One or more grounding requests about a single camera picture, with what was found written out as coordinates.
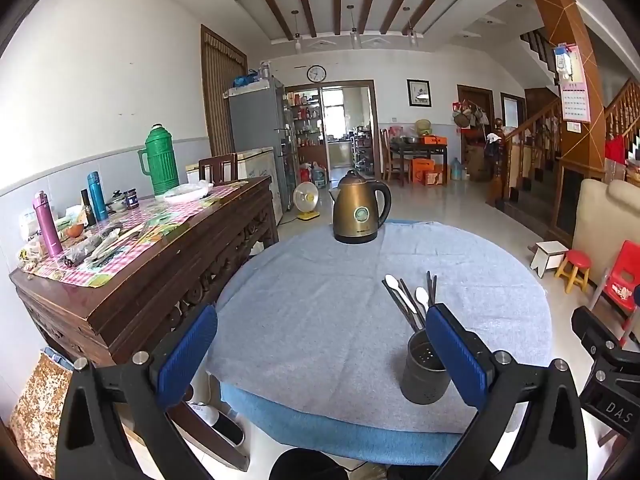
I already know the purple vacuum bottle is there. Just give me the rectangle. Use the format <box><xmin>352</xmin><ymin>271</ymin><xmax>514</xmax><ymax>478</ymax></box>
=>
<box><xmin>32</xmin><ymin>191</ymin><xmax>64</xmax><ymax>257</ymax></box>

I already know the brown floral board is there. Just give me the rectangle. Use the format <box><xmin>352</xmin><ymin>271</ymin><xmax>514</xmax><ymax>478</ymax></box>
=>
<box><xmin>10</xmin><ymin>352</ymin><xmax>76</xmax><ymax>478</ymax></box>

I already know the red plastic chair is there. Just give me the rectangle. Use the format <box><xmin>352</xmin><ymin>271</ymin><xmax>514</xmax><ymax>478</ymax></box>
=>
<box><xmin>590</xmin><ymin>240</ymin><xmax>640</xmax><ymax>321</ymax></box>

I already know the round table with grey cloth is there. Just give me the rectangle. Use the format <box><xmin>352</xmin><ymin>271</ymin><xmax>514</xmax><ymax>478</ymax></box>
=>
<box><xmin>206</xmin><ymin>218</ymin><xmax>553</xmax><ymax>433</ymax></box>

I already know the blue vacuum bottle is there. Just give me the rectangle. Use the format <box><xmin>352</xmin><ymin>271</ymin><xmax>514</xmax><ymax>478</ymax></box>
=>
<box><xmin>87</xmin><ymin>171</ymin><xmax>109</xmax><ymax>222</ymax></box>

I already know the framed wall picture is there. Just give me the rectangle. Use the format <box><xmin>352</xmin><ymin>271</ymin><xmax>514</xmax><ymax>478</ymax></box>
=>
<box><xmin>407</xmin><ymin>79</ymin><xmax>433</xmax><ymax>108</ymax></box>

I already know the carved wooden sideboard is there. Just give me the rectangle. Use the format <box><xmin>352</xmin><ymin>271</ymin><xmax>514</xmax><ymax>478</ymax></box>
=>
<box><xmin>10</xmin><ymin>176</ymin><xmax>280</xmax><ymax>471</ymax></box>

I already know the orange cardboard box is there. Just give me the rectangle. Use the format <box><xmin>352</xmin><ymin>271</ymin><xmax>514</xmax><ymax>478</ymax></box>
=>
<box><xmin>411</xmin><ymin>158</ymin><xmax>448</xmax><ymax>187</ymax></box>

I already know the pink checkered cloth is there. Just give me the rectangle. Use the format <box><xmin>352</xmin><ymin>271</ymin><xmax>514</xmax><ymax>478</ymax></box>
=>
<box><xmin>20</xmin><ymin>180</ymin><xmax>251</xmax><ymax>288</ymax></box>

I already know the red and yellow stool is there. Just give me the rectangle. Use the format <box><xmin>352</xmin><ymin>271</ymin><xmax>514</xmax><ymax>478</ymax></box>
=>
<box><xmin>556</xmin><ymin>250</ymin><xmax>592</xmax><ymax>294</ymax></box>

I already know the plastic bag of cutlery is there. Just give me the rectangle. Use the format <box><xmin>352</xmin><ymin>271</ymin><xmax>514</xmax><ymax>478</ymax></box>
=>
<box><xmin>62</xmin><ymin>225</ymin><xmax>151</xmax><ymax>268</ymax></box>

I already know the bronze electric kettle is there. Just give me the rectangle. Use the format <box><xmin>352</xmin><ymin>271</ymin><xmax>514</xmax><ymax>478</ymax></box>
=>
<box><xmin>328</xmin><ymin>170</ymin><xmax>392</xmax><ymax>245</ymax></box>

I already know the brown door curtain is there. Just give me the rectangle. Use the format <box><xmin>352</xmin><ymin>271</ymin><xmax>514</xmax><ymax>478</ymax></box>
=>
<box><xmin>201</xmin><ymin>25</ymin><xmax>248</xmax><ymax>158</ymax></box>

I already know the white and black appliance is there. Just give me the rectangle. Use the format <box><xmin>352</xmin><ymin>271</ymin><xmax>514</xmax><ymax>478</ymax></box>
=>
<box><xmin>182</xmin><ymin>384</ymin><xmax>247</xmax><ymax>448</ymax></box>

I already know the round electric heater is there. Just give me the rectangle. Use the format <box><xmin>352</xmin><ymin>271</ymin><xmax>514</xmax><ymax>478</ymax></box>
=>
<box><xmin>292</xmin><ymin>181</ymin><xmax>322</xmax><ymax>221</ymax></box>

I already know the wooden chair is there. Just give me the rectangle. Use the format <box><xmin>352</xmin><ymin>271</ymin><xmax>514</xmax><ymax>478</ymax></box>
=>
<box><xmin>198</xmin><ymin>153</ymin><xmax>239</xmax><ymax>184</ymax></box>

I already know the wooden stair railing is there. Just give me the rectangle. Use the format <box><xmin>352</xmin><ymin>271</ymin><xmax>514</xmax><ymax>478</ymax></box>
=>
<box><xmin>487</xmin><ymin>77</ymin><xmax>640</xmax><ymax>211</ymax></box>

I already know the small white stool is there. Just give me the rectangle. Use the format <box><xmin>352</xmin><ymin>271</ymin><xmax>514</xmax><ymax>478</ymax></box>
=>
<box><xmin>529</xmin><ymin>241</ymin><xmax>570</xmax><ymax>279</ymax></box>

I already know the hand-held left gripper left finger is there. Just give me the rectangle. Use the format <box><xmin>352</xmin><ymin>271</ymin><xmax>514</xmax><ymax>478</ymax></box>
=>
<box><xmin>55</xmin><ymin>304</ymin><xmax>219</xmax><ymax>480</ymax></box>

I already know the pink wall calendar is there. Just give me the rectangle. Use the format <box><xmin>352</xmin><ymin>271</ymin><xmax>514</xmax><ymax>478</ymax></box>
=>
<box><xmin>554</xmin><ymin>44</ymin><xmax>592</xmax><ymax>123</ymax></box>

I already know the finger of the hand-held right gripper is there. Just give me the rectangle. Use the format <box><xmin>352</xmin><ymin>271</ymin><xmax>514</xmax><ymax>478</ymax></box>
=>
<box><xmin>571</xmin><ymin>306</ymin><xmax>632</xmax><ymax>361</ymax></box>

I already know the beige sofa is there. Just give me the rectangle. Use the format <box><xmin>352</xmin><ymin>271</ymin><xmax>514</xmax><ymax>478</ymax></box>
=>
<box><xmin>571</xmin><ymin>178</ymin><xmax>640</xmax><ymax>281</ymax></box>

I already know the white chest freezer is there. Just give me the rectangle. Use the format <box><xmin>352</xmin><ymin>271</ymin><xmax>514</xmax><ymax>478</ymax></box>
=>
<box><xmin>186</xmin><ymin>146</ymin><xmax>277</xmax><ymax>221</ymax></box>

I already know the dark wooden dining table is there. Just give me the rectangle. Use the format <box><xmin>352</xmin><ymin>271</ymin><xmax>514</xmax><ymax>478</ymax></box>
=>
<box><xmin>387</xmin><ymin>140</ymin><xmax>448</xmax><ymax>186</ymax></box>

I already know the green thermos jug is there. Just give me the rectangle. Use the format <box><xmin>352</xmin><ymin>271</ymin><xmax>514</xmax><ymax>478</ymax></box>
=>
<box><xmin>137</xmin><ymin>124</ymin><xmax>181</xmax><ymax>197</ymax></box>

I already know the grey refrigerator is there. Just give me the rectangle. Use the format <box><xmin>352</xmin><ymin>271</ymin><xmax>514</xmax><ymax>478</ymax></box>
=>
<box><xmin>227</xmin><ymin>77</ymin><xmax>296</xmax><ymax>213</ymax></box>

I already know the white plate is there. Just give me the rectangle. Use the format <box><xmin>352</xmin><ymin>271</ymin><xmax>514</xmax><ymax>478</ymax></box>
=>
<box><xmin>163</xmin><ymin>183</ymin><xmax>210</xmax><ymax>204</ymax></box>

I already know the black round stool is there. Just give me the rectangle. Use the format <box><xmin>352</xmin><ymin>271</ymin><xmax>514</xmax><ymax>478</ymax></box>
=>
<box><xmin>269</xmin><ymin>447</ymin><xmax>353</xmax><ymax>480</ymax></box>

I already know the dark metal utensil holder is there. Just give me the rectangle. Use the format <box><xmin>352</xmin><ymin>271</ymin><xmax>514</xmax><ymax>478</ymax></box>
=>
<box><xmin>398</xmin><ymin>329</ymin><xmax>451</xmax><ymax>406</ymax></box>

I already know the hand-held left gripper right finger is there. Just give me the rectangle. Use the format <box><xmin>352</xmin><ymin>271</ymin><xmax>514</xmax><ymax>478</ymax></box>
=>
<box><xmin>425</xmin><ymin>304</ymin><xmax>589</xmax><ymax>480</ymax></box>

